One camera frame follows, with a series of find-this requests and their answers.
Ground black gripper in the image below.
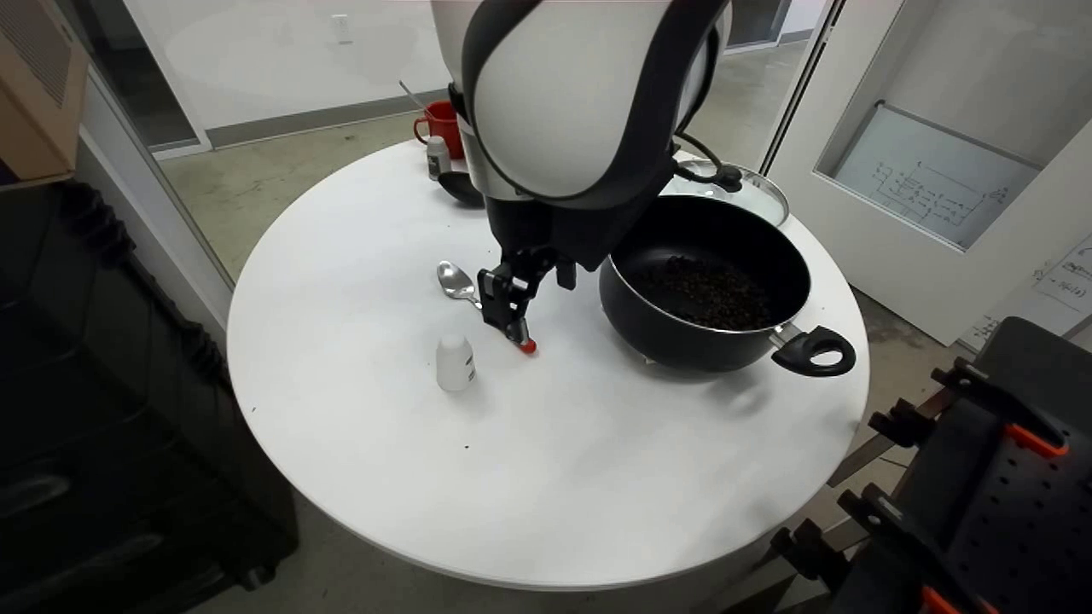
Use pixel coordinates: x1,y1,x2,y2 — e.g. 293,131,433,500
479,220,603,348

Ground red handled metal spoon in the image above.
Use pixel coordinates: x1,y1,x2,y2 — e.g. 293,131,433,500
436,263,535,354

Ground black cooking pot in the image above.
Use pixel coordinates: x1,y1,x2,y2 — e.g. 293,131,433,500
600,194,856,378

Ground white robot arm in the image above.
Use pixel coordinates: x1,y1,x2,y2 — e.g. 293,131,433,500
428,0,733,348

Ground black perforated robot base table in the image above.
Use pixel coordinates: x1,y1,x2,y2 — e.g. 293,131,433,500
776,318,1092,614

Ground coffee beans in pot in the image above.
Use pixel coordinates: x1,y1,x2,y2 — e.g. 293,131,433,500
635,258,785,333

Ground glass pot lid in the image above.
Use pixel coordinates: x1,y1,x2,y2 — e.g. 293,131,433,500
665,152,790,225

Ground red bowl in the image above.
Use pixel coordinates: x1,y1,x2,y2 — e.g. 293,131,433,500
436,169,484,209

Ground round white table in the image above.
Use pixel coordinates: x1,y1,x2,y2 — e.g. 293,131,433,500
230,142,869,595

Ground red mug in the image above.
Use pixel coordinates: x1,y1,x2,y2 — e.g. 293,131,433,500
413,99,466,161

